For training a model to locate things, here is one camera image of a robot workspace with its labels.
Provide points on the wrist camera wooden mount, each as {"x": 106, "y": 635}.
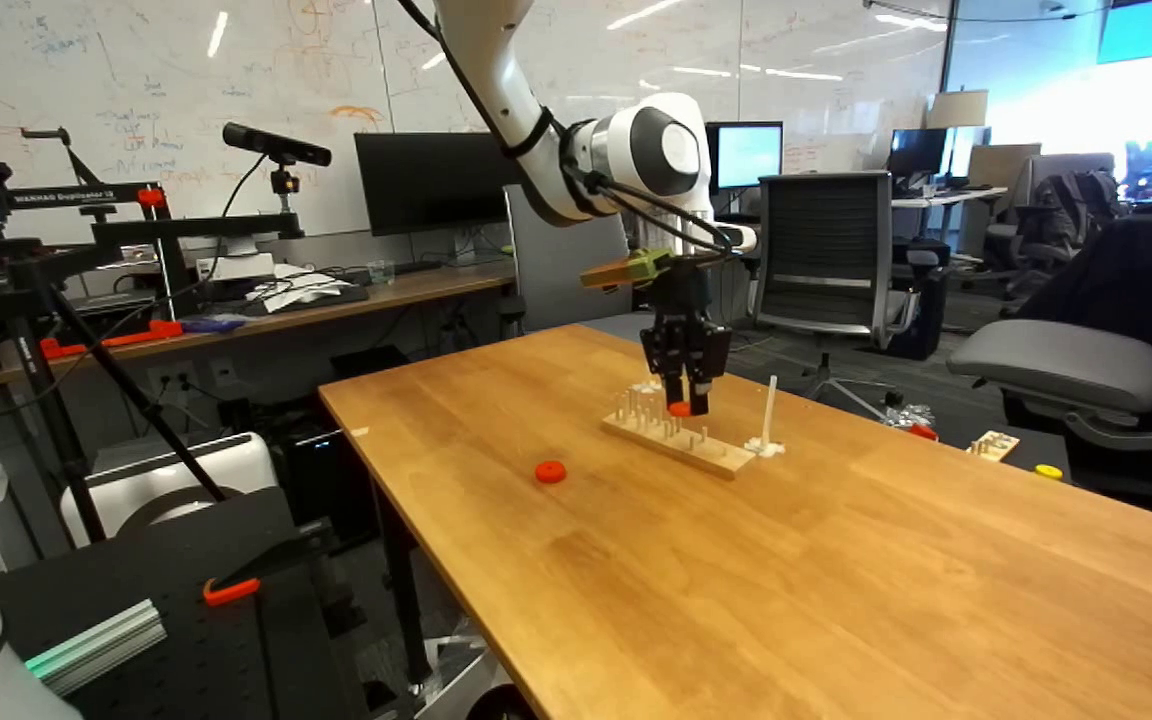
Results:
{"x": 626, "y": 273}

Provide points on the lit computer monitor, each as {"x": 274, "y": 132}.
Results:
{"x": 745, "y": 152}

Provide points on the black mesh office chair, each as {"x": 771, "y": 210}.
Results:
{"x": 829, "y": 267}

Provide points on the black computer monitor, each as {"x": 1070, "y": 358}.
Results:
{"x": 418, "y": 182}

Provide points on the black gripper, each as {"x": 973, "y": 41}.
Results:
{"x": 686, "y": 334}

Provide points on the white stand with rod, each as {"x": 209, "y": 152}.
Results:
{"x": 763, "y": 447}

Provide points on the wooden peg board platform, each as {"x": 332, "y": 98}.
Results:
{"x": 658, "y": 424}

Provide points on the grey office chair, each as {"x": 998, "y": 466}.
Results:
{"x": 1088, "y": 380}

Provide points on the black camera tripod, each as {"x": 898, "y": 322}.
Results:
{"x": 33, "y": 291}

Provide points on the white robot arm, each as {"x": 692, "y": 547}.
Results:
{"x": 647, "y": 157}

